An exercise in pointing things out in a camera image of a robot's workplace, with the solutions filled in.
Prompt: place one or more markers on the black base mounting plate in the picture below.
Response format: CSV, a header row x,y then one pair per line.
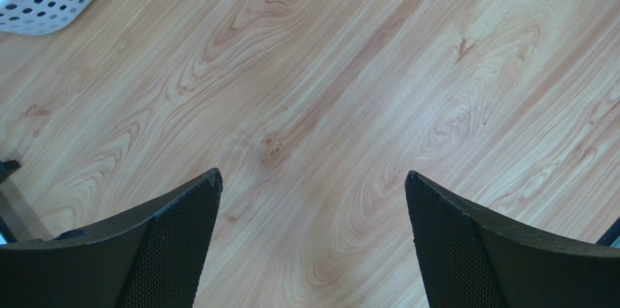
x,y
611,237

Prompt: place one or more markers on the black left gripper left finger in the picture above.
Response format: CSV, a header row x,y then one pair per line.
x,y
151,255

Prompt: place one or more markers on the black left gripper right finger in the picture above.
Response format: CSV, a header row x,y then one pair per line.
x,y
472,256

